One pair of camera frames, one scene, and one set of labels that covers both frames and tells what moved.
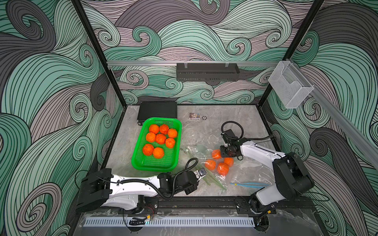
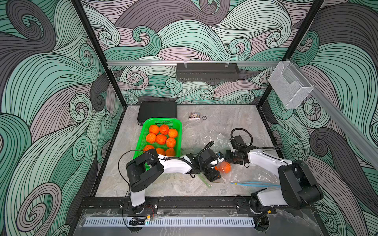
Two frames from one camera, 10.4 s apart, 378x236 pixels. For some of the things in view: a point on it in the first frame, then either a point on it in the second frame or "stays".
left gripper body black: (190, 190) -> (210, 174)
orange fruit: (148, 149) stays
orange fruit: (170, 142) stays
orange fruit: (160, 138) stays
